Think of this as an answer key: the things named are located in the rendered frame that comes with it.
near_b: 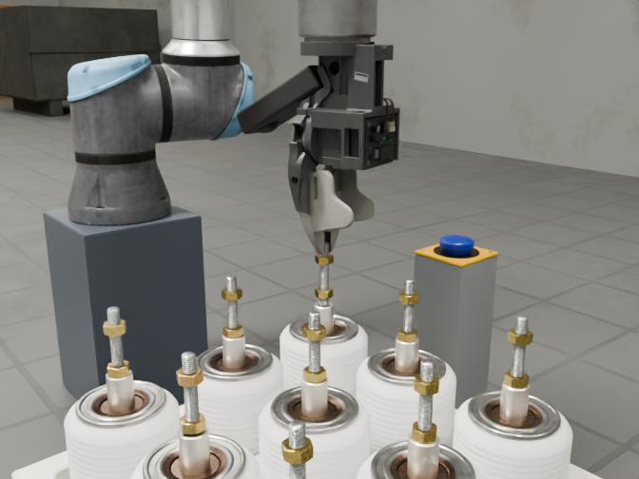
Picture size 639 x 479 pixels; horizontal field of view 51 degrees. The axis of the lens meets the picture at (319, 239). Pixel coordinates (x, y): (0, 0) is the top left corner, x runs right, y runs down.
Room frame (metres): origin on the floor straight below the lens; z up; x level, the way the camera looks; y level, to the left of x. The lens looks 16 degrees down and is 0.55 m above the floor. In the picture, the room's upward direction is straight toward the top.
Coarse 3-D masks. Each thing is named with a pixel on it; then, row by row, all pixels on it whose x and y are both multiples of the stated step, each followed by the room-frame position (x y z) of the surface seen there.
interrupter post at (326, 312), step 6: (318, 306) 0.67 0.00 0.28; (324, 306) 0.67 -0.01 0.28; (330, 306) 0.67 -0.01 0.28; (324, 312) 0.67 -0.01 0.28; (330, 312) 0.67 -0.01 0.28; (324, 318) 0.67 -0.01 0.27; (330, 318) 0.67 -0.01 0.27; (324, 324) 0.67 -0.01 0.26; (330, 324) 0.67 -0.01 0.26; (330, 330) 0.67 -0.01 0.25
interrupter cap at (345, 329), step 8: (296, 320) 0.69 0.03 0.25; (304, 320) 0.70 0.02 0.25; (336, 320) 0.70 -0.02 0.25; (344, 320) 0.70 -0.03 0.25; (352, 320) 0.69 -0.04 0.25; (296, 328) 0.68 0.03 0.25; (336, 328) 0.68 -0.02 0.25; (344, 328) 0.68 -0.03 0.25; (352, 328) 0.68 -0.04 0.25; (296, 336) 0.65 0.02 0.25; (328, 336) 0.65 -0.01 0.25; (336, 336) 0.65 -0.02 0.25; (344, 336) 0.65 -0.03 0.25; (352, 336) 0.65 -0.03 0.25; (320, 344) 0.64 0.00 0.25; (328, 344) 0.64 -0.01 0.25
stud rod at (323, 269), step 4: (328, 244) 0.68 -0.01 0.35; (328, 248) 0.68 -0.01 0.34; (328, 252) 0.68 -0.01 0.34; (324, 256) 0.67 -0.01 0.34; (320, 264) 0.68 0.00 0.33; (328, 264) 0.68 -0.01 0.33; (320, 268) 0.68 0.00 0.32; (324, 268) 0.67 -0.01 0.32; (320, 272) 0.68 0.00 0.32; (324, 272) 0.67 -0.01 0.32; (328, 272) 0.68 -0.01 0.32; (320, 276) 0.67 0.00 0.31; (324, 276) 0.67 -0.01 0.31; (328, 276) 0.68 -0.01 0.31; (320, 280) 0.68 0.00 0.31; (324, 280) 0.67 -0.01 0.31; (328, 280) 0.68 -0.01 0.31; (320, 284) 0.68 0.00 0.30; (324, 284) 0.67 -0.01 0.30; (320, 288) 0.68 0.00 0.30; (324, 288) 0.67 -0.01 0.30; (320, 300) 0.67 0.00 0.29; (324, 300) 0.67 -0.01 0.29; (320, 304) 0.68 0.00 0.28; (324, 304) 0.67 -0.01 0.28
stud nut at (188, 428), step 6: (180, 420) 0.43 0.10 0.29; (198, 420) 0.43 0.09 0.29; (204, 420) 0.43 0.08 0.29; (180, 426) 0.43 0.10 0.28; (186, 426) 0.42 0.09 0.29; (192, 426) 0.42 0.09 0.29; (198, 426) 0.43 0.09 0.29; (204, 426) 0.43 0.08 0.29; (186, 432) 0.42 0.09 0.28; (192, 432) 0.42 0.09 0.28; (198, 432) 0.43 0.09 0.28
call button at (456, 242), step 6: (444, 240) 0.75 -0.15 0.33; (450, 240) 0.75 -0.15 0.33; (456, 240) 0.75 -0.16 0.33; (462, 240) 0.75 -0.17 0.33; (468, 240) 0.75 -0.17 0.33; (444, 246) 0.75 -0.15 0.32; (450, 246) 0.74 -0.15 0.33; (456, 246) 0.74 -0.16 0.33; (462, 246) 0.74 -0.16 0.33; (468, 246) 0.74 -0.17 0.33; (444, 252) 0.76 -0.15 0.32; (450, 252) 0.75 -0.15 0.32; (456, 252) 0.75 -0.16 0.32; (462, 252) 0.75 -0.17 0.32; (468, 252) 0.75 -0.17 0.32
